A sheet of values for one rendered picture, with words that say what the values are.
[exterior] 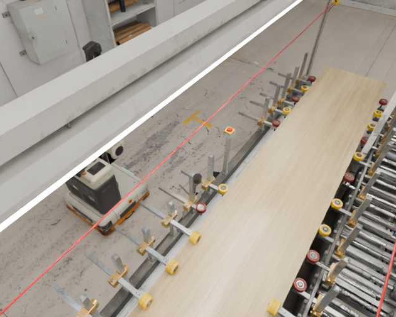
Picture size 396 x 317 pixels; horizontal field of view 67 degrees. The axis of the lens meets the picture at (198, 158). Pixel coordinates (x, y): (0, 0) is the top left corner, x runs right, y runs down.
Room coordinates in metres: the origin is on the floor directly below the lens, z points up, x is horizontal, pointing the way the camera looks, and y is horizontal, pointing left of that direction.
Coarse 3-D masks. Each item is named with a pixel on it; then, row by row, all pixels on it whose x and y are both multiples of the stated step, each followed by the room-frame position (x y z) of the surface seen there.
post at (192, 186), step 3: (189, 174) 1.39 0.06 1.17; (192, 174) 1.38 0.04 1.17; (189, 177) 1.38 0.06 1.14; (192, 177) 1.37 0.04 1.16; (189, 180) 1.38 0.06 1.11; (192, 180) 1.37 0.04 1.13; (189, 183) 1.38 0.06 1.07; (192, 183) 1.37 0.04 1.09; (189, 186) 1.38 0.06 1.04; (192, 186) 1.37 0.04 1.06; (189, 189) 1.38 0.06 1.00; (192, 189) 1.37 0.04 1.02; (189, 192) 1.38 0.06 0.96; (192, 192) 1.37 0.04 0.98; (189, 195) 1.38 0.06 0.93; (192, 195) 1.37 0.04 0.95; (189, 198) 1.38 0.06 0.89; (192, 198) 1.37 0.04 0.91; (192, 210) 1.37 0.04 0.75
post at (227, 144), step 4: (228, 140) 1.79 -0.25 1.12; (228, 144) 1.79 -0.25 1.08; (228, 148) 1.79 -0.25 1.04; (224, 152) 1.81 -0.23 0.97; (228, 152) 1.79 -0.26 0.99; (224, 156) 1.80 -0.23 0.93; (228, 156) 1.80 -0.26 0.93; (224, 160) 1.80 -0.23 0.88; (228, 160) 1.81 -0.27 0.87; (224, 164) 1.80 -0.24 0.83; (224, 168) 1.80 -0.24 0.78; (224, 172) 1.79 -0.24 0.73
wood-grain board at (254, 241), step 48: (336, 96) 2.76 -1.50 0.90; (288, 144) 1.99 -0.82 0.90; (336, 144) 2.00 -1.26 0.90; (240, 192) 1.43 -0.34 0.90; (288, 192) 1.44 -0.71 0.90; (240, 240) 1.02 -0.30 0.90; (288, 240) 1.03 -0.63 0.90; (192, 288) 0.70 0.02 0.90; (240, 288) 0.70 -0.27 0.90; (288, 288) 0.70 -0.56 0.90
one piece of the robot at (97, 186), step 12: (96, 168) 1.75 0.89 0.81; (108, 168) 1.76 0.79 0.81; (72, 180) 1.78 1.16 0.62; (84, 180) 1.64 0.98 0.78; (96, 180) 1.63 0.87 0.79; (108, 180) 1.73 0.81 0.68; (72, 192) 1.85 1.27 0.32; (84, 192) 1.70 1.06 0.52; (96, 192) 1.60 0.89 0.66; (108, 192) 1.69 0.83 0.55; (96, 204) 1.62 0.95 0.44; (108, 204) 1.65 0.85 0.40
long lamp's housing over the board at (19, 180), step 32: (288, 0) 1.28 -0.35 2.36; (224, 32) 0.92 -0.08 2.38; (160, 64) 0.72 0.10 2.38; (192, 64) 0.75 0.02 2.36; (128, 96) 0.58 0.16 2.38; (160, 96) 0.63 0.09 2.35; (64, 128) 0.46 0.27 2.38; (96, 128) 0.48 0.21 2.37; (32, 160) 0.37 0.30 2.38; (64, 160) 0.40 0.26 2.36; (0, 192) 0.30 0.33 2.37; (32, 192) 0.33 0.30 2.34; (0, 224) 0.27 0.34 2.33
